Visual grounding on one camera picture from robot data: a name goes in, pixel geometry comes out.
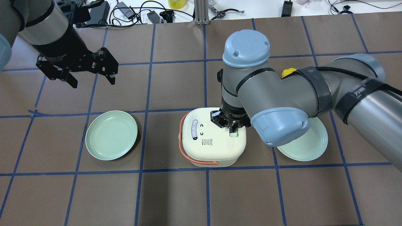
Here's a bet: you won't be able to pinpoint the aluminium frame post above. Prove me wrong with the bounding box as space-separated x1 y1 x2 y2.
194 0 210 25

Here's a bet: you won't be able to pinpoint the white rice cooker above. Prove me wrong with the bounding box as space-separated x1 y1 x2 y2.
179 107 247 167

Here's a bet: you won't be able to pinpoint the black power adapter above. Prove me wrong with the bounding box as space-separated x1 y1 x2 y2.
280 0 293 17

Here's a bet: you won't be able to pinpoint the yellow toy potato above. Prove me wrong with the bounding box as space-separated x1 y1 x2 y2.
281 67 297 78

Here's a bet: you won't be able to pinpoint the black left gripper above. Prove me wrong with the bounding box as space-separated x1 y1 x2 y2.
35 27 119 89

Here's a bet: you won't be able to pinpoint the yellow tape roll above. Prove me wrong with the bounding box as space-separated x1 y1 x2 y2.
167 0 187 10

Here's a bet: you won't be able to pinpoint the green plate near right arm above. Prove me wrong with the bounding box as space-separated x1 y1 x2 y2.
277 117 329 162

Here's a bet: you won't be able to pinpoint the green plate near left arm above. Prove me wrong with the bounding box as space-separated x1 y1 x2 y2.
85 110 138 161

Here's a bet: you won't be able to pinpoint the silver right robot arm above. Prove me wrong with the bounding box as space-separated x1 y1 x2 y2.
210 30 402 170

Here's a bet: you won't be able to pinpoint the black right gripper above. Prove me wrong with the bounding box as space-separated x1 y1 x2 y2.
210 107 251 133

